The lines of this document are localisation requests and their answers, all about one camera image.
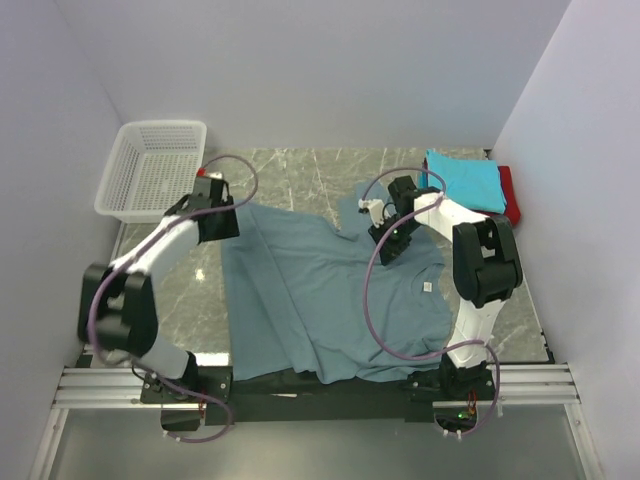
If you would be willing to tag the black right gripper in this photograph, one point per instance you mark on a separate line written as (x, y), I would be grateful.
(392, 246)

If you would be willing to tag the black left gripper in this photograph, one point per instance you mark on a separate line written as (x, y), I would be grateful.
(220, 226)

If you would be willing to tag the white perforated plastic basket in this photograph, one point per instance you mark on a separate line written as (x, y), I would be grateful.
(152, 164)

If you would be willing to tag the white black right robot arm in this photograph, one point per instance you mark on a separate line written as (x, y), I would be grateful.
(486, 269)

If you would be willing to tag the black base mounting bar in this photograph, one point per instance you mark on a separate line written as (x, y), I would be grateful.
(287, 396)

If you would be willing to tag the grey-blue t-shirt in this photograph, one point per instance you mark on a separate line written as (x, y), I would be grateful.
(307, 295)

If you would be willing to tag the light blue folded t-shirt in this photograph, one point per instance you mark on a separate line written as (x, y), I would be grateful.
(474, 184)

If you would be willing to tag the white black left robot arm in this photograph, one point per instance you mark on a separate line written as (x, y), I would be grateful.
(117, 306)

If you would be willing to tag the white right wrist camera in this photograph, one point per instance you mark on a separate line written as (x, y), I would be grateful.
(375, 208)

